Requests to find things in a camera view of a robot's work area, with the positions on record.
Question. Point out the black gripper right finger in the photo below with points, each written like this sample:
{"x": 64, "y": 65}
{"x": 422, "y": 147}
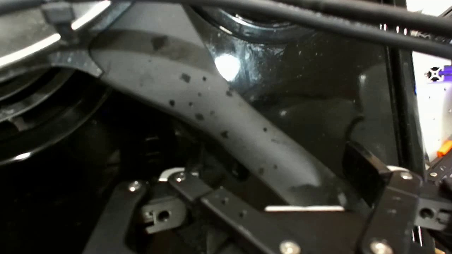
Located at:
{"x": 390, "y": 206}

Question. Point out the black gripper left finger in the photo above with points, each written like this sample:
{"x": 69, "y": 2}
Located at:
{"x": 226, "y": 206}

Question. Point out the black pan with glass lid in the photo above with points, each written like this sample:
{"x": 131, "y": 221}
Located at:
{"x": 212, "y": 108}

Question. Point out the black electric stove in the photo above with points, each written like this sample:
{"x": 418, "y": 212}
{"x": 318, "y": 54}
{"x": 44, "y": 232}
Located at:
{"x": 319, "y": 94}

